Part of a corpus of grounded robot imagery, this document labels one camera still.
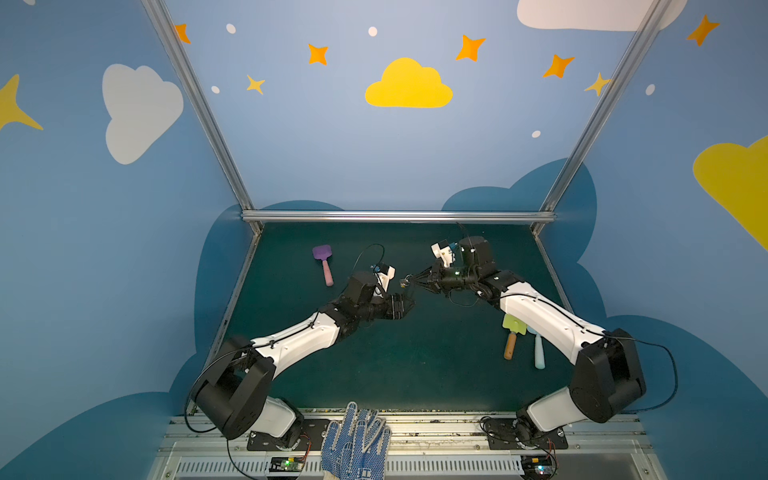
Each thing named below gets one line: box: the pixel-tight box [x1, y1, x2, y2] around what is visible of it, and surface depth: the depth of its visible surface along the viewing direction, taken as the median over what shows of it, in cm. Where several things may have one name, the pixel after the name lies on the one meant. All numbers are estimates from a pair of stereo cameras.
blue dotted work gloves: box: [321, 402, 392, 480], surface depth 73 cm
